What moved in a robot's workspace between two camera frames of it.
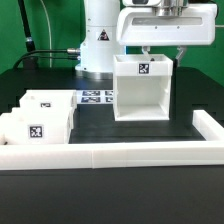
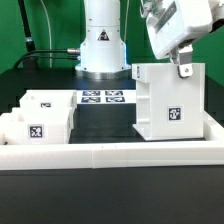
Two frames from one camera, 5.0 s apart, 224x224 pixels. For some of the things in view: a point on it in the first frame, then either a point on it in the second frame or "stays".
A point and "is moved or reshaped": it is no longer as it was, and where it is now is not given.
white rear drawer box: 49,100 stays
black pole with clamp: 32,61 stays
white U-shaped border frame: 112,155 stays
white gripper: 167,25 → 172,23
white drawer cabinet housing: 142,87 is moved or reshaped
